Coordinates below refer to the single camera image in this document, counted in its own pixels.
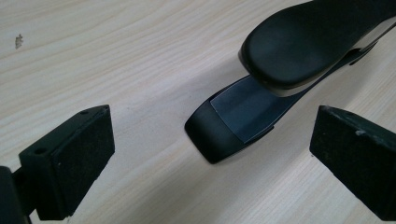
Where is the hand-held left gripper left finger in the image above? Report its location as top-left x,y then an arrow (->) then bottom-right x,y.
18,104 -> 116,221

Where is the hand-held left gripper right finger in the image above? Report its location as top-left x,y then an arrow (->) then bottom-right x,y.
309,105 -> 396,222

